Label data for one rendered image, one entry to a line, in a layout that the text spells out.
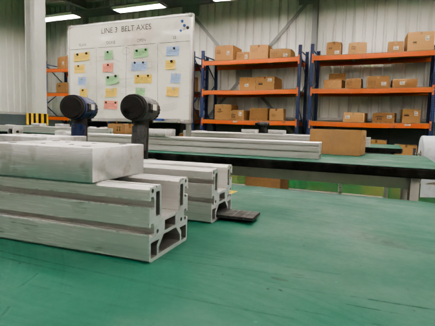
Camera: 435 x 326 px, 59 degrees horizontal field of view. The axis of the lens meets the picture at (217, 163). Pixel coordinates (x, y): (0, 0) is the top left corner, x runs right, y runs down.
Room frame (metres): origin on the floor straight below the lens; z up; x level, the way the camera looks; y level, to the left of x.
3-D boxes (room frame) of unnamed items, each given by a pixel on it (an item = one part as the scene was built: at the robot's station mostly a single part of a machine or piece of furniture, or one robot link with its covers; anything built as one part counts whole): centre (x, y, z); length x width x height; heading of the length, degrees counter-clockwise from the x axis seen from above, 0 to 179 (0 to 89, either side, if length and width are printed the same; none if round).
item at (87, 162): (0.50, 0.20, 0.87); 0.16 x 0.11 x 0.07; 70
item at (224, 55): (10.70, -0.94, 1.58); 2.83 x 0.98 x 3.15; 66
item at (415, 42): (9.48, -3.68, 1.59); 2.83 x 0.98 x 3.17; 66
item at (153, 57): (3.91, 0.92, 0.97); 1.50 x 0.50 x 1.95; 66
